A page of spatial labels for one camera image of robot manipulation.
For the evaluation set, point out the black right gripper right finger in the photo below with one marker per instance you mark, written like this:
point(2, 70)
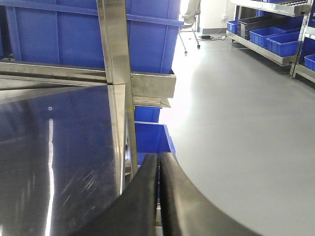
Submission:
point(185, 211)

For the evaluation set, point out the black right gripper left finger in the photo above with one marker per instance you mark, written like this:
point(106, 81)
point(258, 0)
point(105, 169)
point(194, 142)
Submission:
point(133, 213)

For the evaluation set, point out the blue bin below shelf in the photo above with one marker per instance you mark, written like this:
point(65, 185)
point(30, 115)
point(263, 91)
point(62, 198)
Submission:
point(152, 137)

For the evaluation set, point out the black bin on far rack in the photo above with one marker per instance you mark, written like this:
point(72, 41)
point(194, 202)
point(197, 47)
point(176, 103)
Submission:
point(246, 25)

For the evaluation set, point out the blue bin on far rack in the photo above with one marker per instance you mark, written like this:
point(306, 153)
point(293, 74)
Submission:
point(284, 45)

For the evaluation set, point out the large blue bin on shelf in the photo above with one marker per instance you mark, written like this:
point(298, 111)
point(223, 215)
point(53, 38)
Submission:
point(67, 32)

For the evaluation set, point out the stainless steel shelf rack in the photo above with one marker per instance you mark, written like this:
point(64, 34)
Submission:
point(67, 134)

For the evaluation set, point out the far steel shelf rack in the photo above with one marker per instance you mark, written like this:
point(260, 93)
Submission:
point(301, 18)

